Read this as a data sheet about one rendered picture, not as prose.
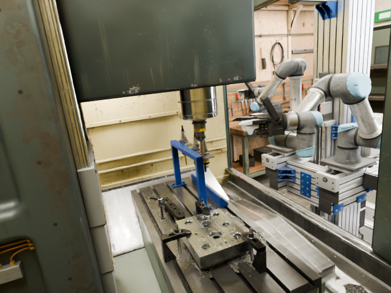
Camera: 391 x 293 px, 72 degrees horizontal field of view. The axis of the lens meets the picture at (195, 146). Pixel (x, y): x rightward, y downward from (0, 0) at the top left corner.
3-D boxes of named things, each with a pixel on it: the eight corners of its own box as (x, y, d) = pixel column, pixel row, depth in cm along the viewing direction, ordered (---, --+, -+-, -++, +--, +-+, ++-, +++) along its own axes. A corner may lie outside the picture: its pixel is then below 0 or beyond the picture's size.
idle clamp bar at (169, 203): (170, 206, 158) (168, 196, 157) (189, 226, 136) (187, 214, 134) (162, 208, 156) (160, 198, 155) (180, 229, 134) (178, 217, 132)
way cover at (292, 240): (241, 204, 209) (240, 186, 204) (341, 281, 127) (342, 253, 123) (206, 215, 198) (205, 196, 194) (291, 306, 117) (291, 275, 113)
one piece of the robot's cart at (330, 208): (354, 194, 187) (354, 182, 185) (368, 199, 178) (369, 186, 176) (318, 209, 172) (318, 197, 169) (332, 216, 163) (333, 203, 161)
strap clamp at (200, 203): (202, 218, 141) (199, 192, 137) (213, 231, 130) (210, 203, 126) (196, 220, 140) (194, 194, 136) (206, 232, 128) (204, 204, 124)
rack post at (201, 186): (210, 207, 152) (205, 158, 144) (214, 211, 147) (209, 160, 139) (194, 212, 149) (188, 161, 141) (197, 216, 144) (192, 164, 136)
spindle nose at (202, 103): (173, 118, 113) (169, 89, 109) (206, 112, 119) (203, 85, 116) (189, 122, 99) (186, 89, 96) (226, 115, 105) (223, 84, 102)
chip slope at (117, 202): (210, 192, 237) (208, 164, 230) (256, 231, 174) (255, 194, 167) (107, 220, 207) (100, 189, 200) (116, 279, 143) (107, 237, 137)
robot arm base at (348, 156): (343, 154, 174) (344, 140, 172) (366, 160, 161) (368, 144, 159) (327, 160, 168) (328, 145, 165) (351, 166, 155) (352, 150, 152)
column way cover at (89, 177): (112, 239, 131) (91, 137, 118) (125, 314, 88) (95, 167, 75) (102, 242, 129) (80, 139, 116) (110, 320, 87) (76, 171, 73)
